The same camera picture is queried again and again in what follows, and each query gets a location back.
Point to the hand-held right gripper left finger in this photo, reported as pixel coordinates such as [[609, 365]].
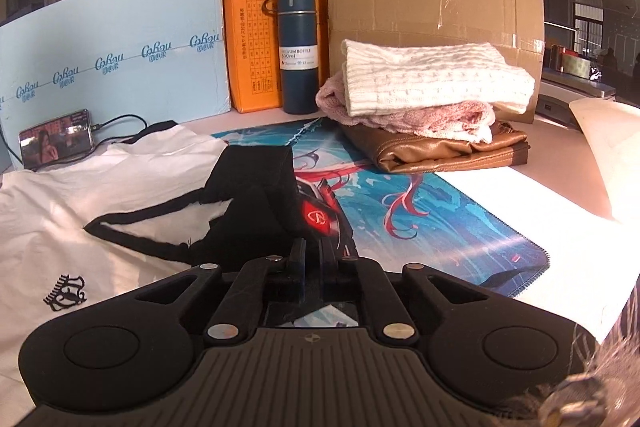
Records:
[[300, 271]]

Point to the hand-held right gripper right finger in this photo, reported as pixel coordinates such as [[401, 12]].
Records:
[[327, 269]]

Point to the white T-shirt with black trim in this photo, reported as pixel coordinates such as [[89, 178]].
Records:
[[50, 217]]

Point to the printed blue desk mat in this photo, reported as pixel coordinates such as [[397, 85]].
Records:
[[450, 217]]

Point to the brown leather garment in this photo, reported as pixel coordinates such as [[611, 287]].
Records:
[[450, 154]]

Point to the pink fuzzy sweater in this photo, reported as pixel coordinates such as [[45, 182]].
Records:
[[440, 119]]

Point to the dark blue vacuum bottle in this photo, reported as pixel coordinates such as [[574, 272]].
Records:
[[300, 77]]

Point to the white knitted sweater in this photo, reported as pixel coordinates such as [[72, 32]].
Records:
[[425, 77]]

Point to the orange cardboard box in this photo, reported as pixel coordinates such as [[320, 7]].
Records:
[[250, 32]]

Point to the light blue cardboard box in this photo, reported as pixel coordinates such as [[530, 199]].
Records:
[[125, 72]]

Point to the smartphone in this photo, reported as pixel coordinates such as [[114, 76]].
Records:
[[55, 139]]

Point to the brown cardboard box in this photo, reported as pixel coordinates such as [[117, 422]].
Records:
[[425, 2]]

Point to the person's fur-trimmed sleeve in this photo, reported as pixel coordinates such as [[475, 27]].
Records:
[[615, 357]]

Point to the cream curved panel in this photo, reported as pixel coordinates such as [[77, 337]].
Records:
[[610, 147]]

